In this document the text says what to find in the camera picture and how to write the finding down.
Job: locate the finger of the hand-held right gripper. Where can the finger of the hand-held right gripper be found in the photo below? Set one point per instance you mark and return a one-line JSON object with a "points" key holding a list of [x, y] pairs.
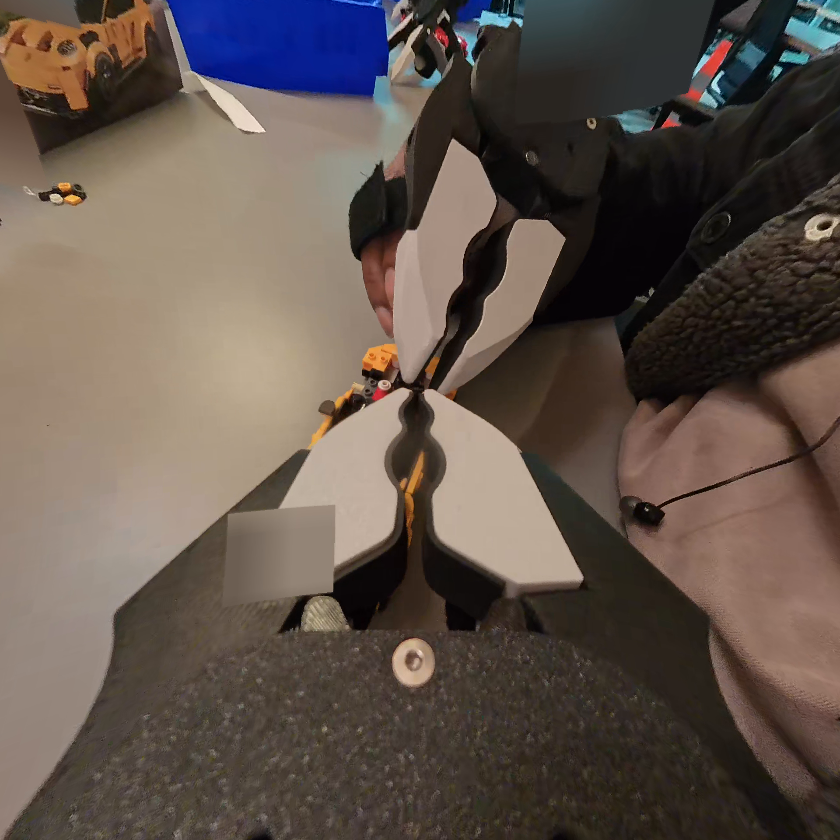
{"points": [[433, 262], [525, 275]]}

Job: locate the small orange black lego assembly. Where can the small orange black lego assembly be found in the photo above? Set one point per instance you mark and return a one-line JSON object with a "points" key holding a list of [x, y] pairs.
{"points": [[62, 195]]}

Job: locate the black red white gadget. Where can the black red white gadget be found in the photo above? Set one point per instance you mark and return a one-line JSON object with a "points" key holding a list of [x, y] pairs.
{"points": [[426, 39]]}

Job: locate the orange lego car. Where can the orange lego car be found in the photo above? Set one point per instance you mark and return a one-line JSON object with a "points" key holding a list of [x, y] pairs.
{"points": [[377, 367]]}

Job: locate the black lego box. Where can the black lego box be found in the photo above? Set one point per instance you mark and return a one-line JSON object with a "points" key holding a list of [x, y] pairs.
{"points": [[79, 65]]}

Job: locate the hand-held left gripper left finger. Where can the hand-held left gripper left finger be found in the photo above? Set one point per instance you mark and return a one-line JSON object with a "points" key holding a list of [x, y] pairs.
{"points": [[354, 479]]}

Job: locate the blue plastic bin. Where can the blue plastic bin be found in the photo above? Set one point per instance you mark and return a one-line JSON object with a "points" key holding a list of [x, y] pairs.
{"points": [[282, 46]]}

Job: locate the white paper strip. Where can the white paper strip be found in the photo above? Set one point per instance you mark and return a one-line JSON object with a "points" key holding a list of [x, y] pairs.
{"points": [[229, 108]]}

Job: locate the person's right hand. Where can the person's right hand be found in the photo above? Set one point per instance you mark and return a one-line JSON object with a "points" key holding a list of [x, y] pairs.
{"points": [[379, 289]]}

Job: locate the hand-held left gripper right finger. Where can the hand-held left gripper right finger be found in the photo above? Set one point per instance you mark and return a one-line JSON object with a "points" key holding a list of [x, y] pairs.
{"points": [[499, 512]]}

